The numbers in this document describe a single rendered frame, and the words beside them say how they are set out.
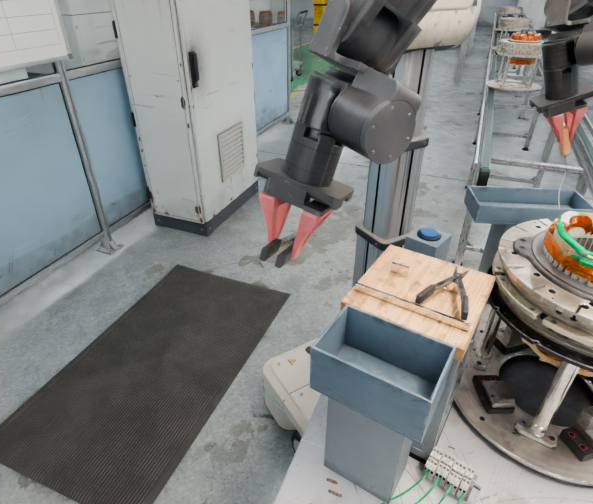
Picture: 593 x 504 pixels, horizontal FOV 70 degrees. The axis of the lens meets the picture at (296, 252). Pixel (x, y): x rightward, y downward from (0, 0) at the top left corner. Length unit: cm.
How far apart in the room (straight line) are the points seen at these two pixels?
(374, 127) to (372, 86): 4
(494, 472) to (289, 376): 91
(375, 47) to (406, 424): 44
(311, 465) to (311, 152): 56
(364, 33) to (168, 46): 221
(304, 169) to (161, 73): 226
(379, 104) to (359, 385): 36
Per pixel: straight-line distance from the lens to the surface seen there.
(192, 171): 276
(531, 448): 91
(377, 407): 61
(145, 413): 193
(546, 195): 119
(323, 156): 45
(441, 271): 77
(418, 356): 66
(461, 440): 90
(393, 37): 46
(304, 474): 81
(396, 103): 39
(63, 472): 189
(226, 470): 173
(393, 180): 104
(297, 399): 156
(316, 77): 45
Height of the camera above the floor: 149
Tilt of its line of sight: 33 degrees down
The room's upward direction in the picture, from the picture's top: straight up
